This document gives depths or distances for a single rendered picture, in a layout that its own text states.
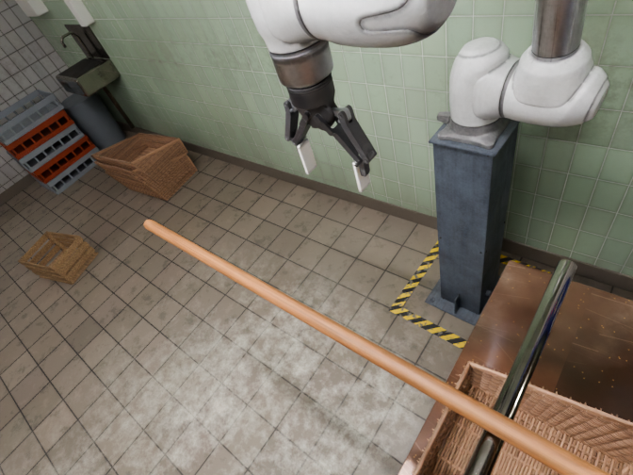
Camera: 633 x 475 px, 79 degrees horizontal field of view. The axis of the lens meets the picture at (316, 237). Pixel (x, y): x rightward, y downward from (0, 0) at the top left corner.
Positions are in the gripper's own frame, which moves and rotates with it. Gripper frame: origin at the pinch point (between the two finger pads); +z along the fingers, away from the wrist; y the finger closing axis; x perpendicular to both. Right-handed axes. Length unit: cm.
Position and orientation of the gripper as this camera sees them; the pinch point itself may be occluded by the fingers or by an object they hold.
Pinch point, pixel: (335, 173)
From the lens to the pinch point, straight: 76.8
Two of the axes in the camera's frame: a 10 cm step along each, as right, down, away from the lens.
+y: -7.4, -3.4, 5.7
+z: 2.6, 6.5, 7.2
